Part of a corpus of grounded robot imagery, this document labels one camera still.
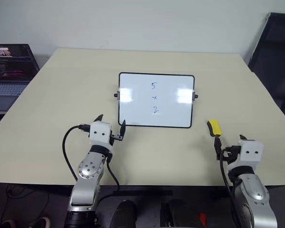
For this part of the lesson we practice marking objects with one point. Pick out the black chair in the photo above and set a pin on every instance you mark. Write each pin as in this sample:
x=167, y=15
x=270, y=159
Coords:
x=273, y=59

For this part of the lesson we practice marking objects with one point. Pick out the small red object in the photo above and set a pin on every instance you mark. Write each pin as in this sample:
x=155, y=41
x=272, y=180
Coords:
x=202, y=218

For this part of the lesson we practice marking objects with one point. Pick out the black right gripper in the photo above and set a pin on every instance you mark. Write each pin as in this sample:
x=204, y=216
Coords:
x=231, y=153

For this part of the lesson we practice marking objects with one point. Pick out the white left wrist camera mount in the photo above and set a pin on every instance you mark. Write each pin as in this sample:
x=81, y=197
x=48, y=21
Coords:
x=100, y=133

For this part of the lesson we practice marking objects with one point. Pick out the small black-framed whiteboard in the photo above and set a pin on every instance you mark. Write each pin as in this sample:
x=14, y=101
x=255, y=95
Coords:
x=137, y=107

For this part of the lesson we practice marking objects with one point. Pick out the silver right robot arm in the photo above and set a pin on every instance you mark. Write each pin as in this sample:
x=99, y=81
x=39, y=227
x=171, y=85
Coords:
x=251, y=192

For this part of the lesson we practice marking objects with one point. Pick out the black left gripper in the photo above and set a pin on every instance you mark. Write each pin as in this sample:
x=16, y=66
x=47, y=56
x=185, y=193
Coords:
x=116, y=137

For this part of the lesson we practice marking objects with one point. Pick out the open laptop computer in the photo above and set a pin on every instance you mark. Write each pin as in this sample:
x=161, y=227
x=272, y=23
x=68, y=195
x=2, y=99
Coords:
x=9, y=69

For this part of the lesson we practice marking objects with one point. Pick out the dark shoe with white sole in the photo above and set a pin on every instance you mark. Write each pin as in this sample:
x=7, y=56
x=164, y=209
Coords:
x=7, y=224
x=41, y=219

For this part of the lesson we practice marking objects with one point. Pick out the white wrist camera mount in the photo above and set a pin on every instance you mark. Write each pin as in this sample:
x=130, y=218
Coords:
x=251, y=152
x=100, y=133

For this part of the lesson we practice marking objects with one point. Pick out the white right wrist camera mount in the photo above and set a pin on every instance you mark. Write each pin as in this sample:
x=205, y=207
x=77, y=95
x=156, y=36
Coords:
x=251, y=152

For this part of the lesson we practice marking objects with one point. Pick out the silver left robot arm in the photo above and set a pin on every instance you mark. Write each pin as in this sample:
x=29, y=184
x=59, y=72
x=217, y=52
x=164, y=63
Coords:
x=90, y=171

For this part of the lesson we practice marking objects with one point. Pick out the yellow and black eraser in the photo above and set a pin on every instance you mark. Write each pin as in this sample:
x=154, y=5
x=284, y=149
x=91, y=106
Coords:
x=215, y=127

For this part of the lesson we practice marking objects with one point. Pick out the dark rounded shape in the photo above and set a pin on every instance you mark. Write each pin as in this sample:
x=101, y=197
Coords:
x=123, y=213

